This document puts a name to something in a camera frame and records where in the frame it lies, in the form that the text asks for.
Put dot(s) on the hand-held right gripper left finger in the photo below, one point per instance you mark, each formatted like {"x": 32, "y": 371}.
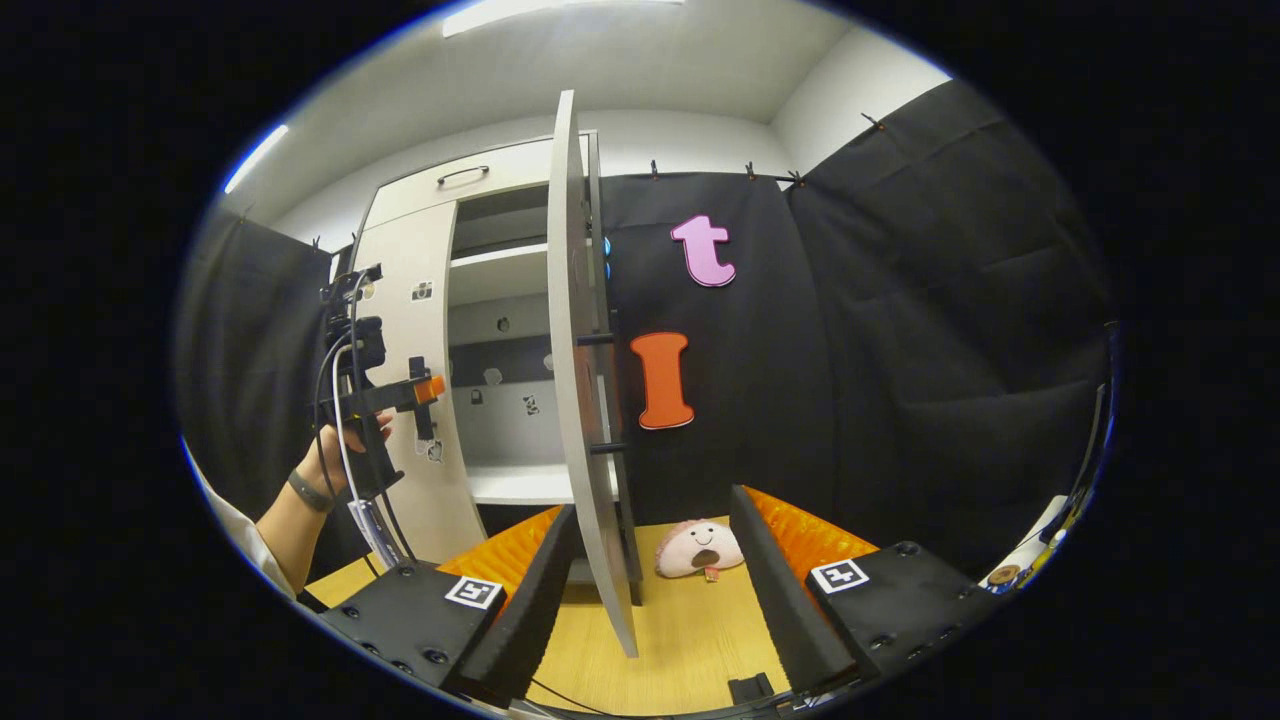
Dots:
{"x": 530, "y": 610}

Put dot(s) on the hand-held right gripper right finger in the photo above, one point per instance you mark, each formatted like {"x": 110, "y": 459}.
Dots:
{"x": 780, "y": 610}

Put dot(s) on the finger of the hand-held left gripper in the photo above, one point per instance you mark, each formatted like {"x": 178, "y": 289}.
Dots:
{"x": 430, "y": 389}

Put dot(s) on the beige cabinet door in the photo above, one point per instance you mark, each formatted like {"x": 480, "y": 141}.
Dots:
{"x": 405, "y": 245}
{"x": 575, "y": 350}

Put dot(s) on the beige double-door shoe cabinet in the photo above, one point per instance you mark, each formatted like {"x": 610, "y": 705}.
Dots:
{"x": 520, "y": 165}

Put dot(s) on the pink mushroom plush toy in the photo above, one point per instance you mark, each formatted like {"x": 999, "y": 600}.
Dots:
{"x": 695, "y": 548}

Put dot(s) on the dark wristband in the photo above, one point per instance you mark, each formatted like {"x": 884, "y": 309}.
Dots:
{"x": 310, "y": 492}

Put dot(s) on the small ceiling light panel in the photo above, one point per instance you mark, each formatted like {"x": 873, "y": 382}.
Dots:
{"x": 255, "y": 158}

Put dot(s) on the white garment sleeve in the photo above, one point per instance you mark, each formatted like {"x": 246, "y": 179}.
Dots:
{"x": 240, "y": 540}

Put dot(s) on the black backdrop cloth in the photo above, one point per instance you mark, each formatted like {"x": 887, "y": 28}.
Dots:
{"x": 900, "y": 350}

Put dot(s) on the long ceiling light panel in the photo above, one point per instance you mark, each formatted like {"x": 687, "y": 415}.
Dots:
{"x": 540, "y": 12}

